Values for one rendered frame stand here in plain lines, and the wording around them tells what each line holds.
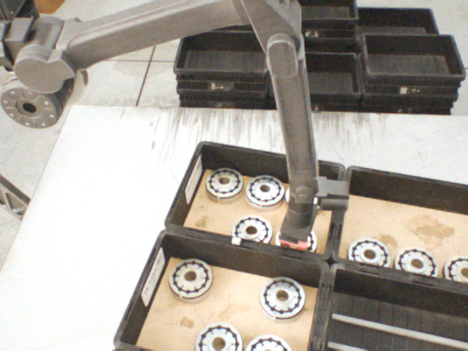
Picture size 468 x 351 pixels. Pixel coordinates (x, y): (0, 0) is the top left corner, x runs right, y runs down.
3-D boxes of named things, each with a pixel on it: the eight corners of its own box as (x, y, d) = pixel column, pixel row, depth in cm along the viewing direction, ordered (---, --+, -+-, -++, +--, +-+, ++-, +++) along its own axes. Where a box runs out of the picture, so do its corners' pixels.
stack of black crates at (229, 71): (183, 145, 250) (171, 70, 216) (192, 104, 270) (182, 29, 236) (266, 148, 247) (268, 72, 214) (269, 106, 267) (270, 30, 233)
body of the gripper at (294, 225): (317, 210, 123) (320, 190, 117) (306, 244, 117) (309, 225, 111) (291, 203, 124) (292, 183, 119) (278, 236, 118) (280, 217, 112)
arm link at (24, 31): (5, 17, 83) (-7, 39, 80) (67, 18, 82) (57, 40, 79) (25, 61, 91) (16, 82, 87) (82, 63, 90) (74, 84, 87)
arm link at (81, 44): (278, -64, 71) (275, -20, 65) (305, 15, 81) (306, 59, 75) (21, 22, 86) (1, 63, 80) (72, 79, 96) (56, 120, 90)
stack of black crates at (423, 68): (352, 151, 245) (367, 74, 211) (348, 108, 264) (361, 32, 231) (438, 153, 242) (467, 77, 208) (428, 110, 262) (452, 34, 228)
